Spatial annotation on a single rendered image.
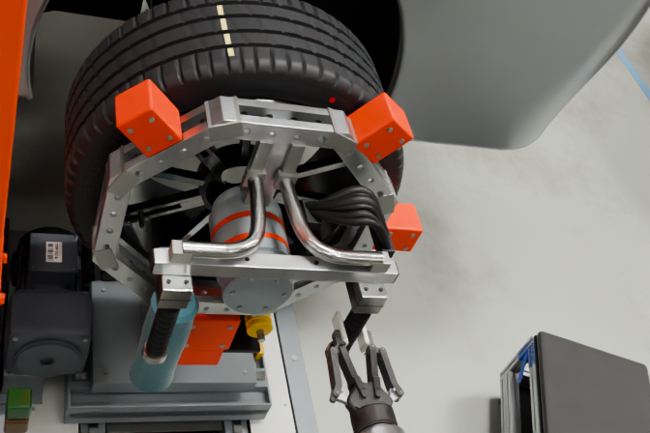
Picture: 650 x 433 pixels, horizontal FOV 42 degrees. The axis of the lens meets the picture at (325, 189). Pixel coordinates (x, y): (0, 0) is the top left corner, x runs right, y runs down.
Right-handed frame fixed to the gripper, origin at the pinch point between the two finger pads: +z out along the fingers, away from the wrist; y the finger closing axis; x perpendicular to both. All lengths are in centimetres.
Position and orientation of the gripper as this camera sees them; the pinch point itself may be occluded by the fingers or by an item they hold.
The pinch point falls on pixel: (350, 331)
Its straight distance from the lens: 156.0
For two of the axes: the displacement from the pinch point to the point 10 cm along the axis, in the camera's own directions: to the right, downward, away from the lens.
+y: 9.3, 0.8, 3.6
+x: 3.2, -6.8, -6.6
